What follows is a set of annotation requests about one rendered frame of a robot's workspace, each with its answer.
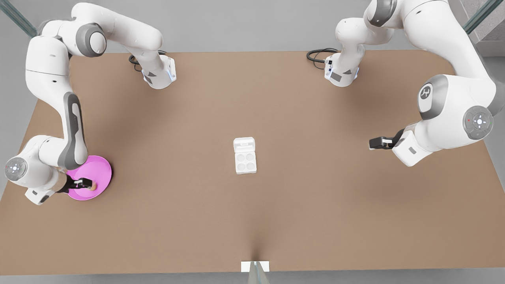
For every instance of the tan egg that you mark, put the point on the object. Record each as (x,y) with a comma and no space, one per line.
(93,185)

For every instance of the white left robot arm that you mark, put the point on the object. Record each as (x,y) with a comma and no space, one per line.
(446,75)

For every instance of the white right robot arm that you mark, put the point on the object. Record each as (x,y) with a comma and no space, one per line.
(47,90)

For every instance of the white egg box lid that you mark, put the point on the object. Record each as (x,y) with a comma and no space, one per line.
(244,144)

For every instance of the white egg box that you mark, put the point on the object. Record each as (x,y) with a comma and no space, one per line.
(245,162)

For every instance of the pink round plate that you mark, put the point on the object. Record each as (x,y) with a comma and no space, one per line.
(94,173)

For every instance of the silver frame post with foot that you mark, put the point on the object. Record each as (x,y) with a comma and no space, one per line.
(256,271)

